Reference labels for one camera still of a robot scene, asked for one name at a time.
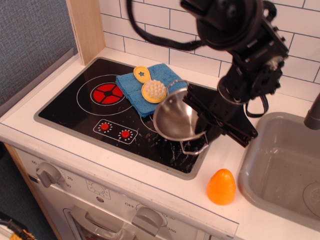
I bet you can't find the orange object bottom left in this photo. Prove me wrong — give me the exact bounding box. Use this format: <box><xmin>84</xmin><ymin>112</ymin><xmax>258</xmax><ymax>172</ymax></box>
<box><xmin>9</xmin><ymin>229</ymin><xmax>36</xmax><ymax>240</ymax></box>

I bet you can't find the red right stove knob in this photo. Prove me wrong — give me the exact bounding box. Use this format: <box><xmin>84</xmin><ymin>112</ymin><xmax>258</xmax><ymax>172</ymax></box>
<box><xmin>120</xmin><ymin>130</ymin><xmax>131</xmax><ymax>139</ymax></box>

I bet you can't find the light wooden post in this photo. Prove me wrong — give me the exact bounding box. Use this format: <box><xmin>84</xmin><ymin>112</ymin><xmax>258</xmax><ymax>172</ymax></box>
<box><xmin>66</xmin><ymin>0</ymin><xmax>106</xmax><ymax>66</ymax></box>

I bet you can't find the red stove knob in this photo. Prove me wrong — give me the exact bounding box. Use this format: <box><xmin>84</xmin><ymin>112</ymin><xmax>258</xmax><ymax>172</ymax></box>
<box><xmin>120</xmin><ymin>130</ymin><xmax>131</xmax><ymax>139</ymax></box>
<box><xmin>100</xmin><ymin>122</ymin><xmax>110</xmax><ymax>131</ymax></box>

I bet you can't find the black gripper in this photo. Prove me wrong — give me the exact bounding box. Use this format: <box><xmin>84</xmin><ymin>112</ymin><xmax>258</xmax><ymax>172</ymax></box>
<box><xmin>183</xmin><ymin>83</ymin><xmax>258</xmax><ymax>147</ymax></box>

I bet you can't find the grey left oven knob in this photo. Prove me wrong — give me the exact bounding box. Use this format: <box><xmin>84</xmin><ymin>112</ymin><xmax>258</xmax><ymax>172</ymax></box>
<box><xmin>36</xmin><ymin>162</ymin><xmax>62</xmax><ymax>188</ymax></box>

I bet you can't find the grey right oven knob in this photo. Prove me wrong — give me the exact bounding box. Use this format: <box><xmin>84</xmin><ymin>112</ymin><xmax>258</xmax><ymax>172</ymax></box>
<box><xmin>131</xmin><ymin>207</ymin><xmax>164</xmax><ymax>237</ymax></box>

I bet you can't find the red left stove knob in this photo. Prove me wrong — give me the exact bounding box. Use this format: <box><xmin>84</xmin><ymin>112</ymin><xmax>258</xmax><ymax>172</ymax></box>
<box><xmin>100</xmin><ymin>122</ymin><xmax>110</xmax><ymax>131</ymax></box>

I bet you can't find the stainless steel bowl with handles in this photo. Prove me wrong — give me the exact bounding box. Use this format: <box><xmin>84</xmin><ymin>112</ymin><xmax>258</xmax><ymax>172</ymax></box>
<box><xmin>153</xmin><ymin>80</ymin><xmax>209</xmax><ymax>156</ymax></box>

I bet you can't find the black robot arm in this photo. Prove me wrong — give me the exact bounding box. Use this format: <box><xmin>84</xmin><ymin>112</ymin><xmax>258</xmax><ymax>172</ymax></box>
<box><xmin>180</xmin><ymin>0</ymin><xmax>289</xmax><ymax>147</ymax></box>

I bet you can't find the white toy oven front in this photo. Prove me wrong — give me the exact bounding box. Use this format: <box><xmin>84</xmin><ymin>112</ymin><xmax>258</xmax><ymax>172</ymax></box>
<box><xmin>17</xmin><ymin>150</ymin><xmax>238</xmax><ymax>240</ymax></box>

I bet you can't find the grey oven door handle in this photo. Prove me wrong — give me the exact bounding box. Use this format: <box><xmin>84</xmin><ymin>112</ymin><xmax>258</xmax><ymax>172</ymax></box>
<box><xmin>69</xmin><ymin>206</ymin><xmax>135</xmax><ymax>240</ymax></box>

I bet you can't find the yellow scrub brush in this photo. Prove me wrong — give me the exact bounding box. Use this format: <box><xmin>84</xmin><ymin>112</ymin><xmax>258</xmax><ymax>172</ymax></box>
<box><xmin>133</xmin><ymin>66</ymin><xmax>167</xmax><ymax>104</ymax></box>

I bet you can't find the grey plastic sink basin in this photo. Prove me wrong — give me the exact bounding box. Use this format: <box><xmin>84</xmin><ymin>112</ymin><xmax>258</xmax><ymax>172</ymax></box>
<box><xmin>238</xmin><ymin>112</ymin><xmax>320</xmax><ymax>231</ymax></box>

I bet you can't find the orange plastic cone toy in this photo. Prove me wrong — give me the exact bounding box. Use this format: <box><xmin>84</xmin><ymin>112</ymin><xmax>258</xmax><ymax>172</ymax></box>
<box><xmin>206</xmin><ymin>168</ymin><xmax>236</xmax><ymax>205</ymax></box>

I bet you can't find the grey oven knob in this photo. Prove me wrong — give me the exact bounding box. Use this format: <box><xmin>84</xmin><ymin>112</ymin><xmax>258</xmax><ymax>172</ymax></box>
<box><xmin>131</xmin><ymin>207</ymin><xmax>164</xmax><ymax>237</ymax></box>
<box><xmin>36</xmin><ymin>162</ymin><xmax>62</xmax><ymax>188</ymax></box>

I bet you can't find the grey faucet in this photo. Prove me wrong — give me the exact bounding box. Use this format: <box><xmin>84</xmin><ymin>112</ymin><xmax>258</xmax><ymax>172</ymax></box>
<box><xmin>304</xmin><ymin>94</ymin><xmax>320</xmax><ymax>130</ymax></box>

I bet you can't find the black toy stove top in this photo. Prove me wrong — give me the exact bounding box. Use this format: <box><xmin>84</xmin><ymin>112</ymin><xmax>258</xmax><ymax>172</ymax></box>
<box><xmin>34</xmin><ymin>58</ymin><xmax>206</xmax><ymax>180</ymax></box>

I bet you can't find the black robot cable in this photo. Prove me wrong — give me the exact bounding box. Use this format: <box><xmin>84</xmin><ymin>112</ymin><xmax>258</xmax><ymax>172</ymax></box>
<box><xmin>126</xmin><ymin>0</ymin><xmax>208</xmax><ymax>52</ymax></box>

